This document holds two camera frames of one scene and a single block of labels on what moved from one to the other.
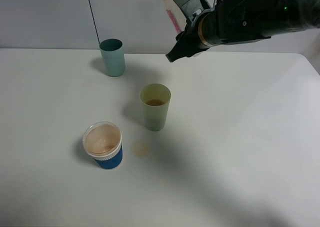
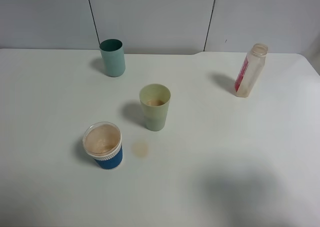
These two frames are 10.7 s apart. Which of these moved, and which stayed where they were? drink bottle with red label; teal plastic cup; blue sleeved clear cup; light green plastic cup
Moved: drink bottle with red label
Stayed: teal plastic cup; light green plastic cup; blue sleeved clear cup
